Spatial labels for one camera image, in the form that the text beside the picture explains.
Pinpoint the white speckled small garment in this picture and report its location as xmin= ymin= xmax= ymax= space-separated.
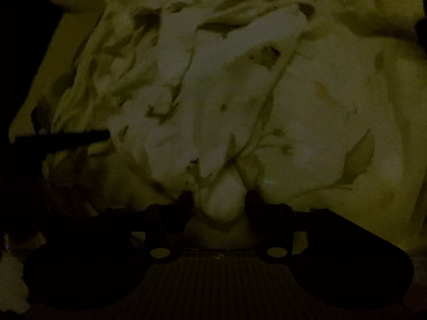
xmin=111 ymin=4 xmax=307 ymax=222

